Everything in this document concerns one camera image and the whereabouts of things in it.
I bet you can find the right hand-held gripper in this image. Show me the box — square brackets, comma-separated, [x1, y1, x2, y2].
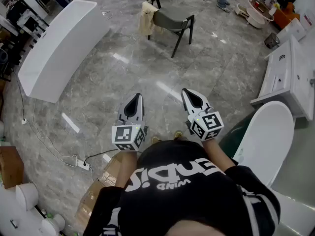
[181, 88, 225, 142]

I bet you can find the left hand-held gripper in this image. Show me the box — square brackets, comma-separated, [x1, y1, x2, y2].
[112, 93, 149, 152]

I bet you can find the beige clothing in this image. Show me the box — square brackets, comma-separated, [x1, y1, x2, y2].
[137, 0, 159, 36]

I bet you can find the person's left forearm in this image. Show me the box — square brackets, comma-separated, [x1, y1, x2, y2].
[115, 150, 138, 189]

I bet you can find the person's right forearm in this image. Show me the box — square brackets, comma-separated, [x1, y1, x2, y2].
[202, 138, 237, 172]

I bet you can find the grey chair with black legs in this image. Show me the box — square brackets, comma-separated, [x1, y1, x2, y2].
[147, 0, 196, 59]

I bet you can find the dark green tub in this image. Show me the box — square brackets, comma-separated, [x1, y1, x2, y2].
[218, 111, 258, 158]

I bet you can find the white power strip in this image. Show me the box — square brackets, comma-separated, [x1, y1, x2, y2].
[76, 159, 91, 171]

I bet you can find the oval white bathtub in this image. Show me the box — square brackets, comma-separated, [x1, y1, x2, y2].
[232, 100, 296, 189]

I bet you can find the cardboard box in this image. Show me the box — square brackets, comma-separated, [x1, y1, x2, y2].
[74, 153, 124, 227]

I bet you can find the long white bathtub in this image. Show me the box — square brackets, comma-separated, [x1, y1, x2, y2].
[17, 0, 110, 104]

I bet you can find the white vanity cabinet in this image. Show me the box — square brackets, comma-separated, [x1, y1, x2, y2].
[250, 34, 315, 121]

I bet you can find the black mesh wastebasket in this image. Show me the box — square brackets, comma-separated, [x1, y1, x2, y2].
[264, 32, 281, 50]

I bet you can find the person's black printed shirt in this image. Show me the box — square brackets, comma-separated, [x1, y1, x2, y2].
[83, 139, 282, 236]

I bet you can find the small white basin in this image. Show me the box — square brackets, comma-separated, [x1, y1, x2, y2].
[234, 3, 249, 17]

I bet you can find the oval basin with tan inside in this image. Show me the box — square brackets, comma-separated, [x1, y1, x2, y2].
[247, 0, 275, 22]

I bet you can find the white flat box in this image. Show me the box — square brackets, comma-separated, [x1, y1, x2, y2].
[276, 17, 307, 43]

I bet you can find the orange box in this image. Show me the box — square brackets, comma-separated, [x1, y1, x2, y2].
[272, 1, 301, 30]

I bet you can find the brown wooden cabinet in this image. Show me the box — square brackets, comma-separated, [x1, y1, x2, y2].
[0, 146, 25, 189]

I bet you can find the white cylindrical fixture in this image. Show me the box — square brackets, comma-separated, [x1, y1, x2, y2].
[41, 213, 66, 236]
[15, 182, 39, 211]

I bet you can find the black power cable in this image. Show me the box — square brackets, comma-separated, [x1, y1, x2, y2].
[84, 148, 119, 166]

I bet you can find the white power cable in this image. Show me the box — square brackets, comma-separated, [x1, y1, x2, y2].
[24, 118, 79, 168]

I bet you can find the thin black floor cable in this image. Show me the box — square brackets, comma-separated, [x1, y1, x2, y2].
[11, 67, 26, 120]

